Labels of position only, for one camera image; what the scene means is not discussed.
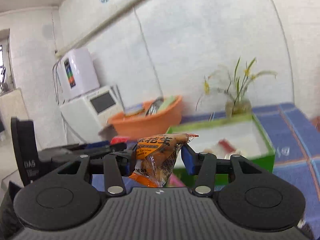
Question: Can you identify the orange peanut packet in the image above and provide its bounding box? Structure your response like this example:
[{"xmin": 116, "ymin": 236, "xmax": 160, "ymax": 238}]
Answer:
[{"xmin": 129, "ymin": 133, "xmax": 198, "ymax": 187}]

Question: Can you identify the red candy wrapper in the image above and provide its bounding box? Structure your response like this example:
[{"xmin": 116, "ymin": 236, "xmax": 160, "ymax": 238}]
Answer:
[{"xmin": 110, "ymin": 136, "xmax": 130, "ymax": 145}]

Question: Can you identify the red sausage packet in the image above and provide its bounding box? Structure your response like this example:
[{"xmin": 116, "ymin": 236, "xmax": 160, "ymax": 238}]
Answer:
[{"xmin": 218, "ymin": 139, "xmax": 236, "ymax": 153}]

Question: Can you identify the orange plastic basin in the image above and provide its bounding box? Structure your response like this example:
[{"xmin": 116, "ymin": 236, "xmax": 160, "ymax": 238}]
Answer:
[{"xmin": 107, "ymin": 95, "xmax": 182, "ymax": 139}]

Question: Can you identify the green cardboard box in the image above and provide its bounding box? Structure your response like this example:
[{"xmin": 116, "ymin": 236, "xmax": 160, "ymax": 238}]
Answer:
[{"xmin": 167, "ymin": 114, "xmax": 275, "ymax": 172}]

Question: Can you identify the white machine with screen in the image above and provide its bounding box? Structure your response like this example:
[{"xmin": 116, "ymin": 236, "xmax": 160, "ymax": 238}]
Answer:
[{"xmin": 60, "ymin": 85, "xmax": 123, "ymax": 143}]

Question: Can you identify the glass vase with flowers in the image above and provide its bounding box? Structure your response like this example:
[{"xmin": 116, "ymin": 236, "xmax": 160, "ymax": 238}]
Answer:
[{"xmin": 195, "ymin": 58, "xmax": 278, "ymax": 118}]

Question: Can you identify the blue checkered tablecloth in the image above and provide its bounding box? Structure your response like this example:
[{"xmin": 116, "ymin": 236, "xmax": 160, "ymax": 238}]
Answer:
[{"xmin": 89, "ymin": 101, "xmax": 320, "ymax": 238}]

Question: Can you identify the white water purifier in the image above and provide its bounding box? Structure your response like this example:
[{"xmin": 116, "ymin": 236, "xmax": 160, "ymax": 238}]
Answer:
[{"xmin": 57, "ymin": 47, "xmax": 100, "ymax": 101}]

